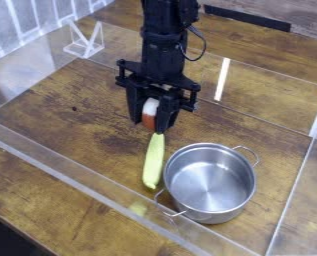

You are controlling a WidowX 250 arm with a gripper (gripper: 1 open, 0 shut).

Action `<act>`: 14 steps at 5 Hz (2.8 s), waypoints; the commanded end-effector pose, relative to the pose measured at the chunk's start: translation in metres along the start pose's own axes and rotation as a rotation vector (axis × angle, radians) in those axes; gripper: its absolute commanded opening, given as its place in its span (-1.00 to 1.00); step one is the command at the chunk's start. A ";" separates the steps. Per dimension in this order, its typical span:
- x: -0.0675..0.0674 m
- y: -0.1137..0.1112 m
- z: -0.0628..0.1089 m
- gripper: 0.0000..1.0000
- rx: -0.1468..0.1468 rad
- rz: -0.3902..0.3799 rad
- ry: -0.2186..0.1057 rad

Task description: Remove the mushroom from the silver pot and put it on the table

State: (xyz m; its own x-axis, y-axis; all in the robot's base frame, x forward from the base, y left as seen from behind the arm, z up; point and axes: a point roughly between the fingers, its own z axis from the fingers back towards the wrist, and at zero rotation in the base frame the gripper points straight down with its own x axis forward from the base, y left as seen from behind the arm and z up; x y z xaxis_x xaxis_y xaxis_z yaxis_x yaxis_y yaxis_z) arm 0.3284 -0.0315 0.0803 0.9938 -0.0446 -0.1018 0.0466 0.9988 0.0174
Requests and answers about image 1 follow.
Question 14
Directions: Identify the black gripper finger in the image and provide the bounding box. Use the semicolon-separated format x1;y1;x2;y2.
155;95;179;133
126;86;147;124

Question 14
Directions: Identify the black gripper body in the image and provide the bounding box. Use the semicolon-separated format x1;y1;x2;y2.
115;59;201;112

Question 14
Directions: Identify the white and brown toy mushroom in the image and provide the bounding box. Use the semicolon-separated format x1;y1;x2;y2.
142;98;159;130

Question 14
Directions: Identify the silver metal pot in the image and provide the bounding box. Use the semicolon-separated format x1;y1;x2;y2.
154;143;260;224

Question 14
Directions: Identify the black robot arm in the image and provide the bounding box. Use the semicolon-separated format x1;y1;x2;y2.
115;0;202;133

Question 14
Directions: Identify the clear acrylic triangle stand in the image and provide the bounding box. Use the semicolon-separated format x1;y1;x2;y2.
63;21;105;59

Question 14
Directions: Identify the black strip on table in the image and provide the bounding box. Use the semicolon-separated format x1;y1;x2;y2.
203;4;292;32

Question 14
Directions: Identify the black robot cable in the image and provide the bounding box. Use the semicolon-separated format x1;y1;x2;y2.
178;25;209;62

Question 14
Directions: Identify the yellow handled metal spoon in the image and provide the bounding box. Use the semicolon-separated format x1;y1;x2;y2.
142;133;165;189

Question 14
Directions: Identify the clear acrylic barrier wall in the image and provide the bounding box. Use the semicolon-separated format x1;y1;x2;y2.
0;124;260;256

